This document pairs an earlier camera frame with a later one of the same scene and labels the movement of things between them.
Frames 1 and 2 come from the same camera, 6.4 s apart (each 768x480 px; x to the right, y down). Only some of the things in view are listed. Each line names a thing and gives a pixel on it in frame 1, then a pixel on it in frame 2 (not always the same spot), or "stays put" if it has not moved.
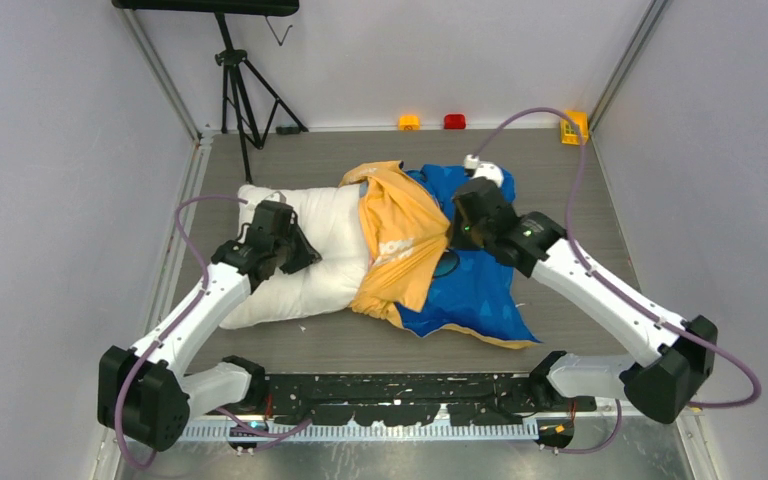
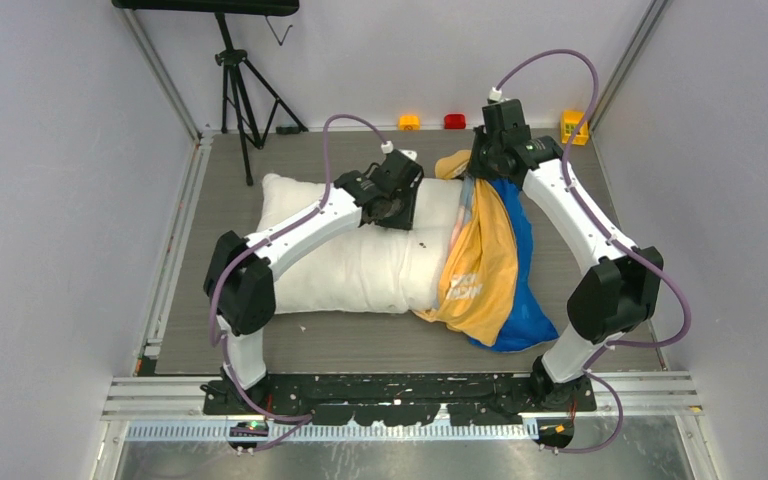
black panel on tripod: [279, 8] stays put
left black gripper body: [275, 251] to [399, 215]
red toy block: [454, 121] stays put
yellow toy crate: [569, 132] stays put
